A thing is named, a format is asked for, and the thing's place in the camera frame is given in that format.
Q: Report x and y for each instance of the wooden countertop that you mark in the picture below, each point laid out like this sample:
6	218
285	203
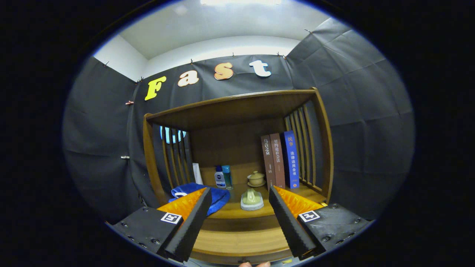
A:
237	213

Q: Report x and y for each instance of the black backdrop cloth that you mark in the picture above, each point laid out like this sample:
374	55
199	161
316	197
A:
363	92

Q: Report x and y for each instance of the blue book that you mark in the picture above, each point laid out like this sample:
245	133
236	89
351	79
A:
290	159

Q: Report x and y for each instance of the beige ceramic lidded cup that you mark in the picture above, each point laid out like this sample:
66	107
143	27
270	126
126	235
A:
256	179

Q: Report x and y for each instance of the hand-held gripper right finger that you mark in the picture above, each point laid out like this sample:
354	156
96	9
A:
287	222

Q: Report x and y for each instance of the teal bottle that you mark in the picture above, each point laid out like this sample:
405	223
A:
228	177

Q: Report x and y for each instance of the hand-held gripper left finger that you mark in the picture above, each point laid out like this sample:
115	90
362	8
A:
193	222

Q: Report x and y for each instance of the blue towel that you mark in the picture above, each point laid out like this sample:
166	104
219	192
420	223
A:
219	198

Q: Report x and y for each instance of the brown book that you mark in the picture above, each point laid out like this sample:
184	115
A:
278	159
268	163

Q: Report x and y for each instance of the white tube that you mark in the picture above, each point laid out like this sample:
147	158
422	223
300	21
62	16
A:
197	174

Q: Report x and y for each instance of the wooden cabinet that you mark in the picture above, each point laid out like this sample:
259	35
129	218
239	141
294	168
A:
230	144

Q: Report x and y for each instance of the white bottle with blue cap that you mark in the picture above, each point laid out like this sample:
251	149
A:
220	180

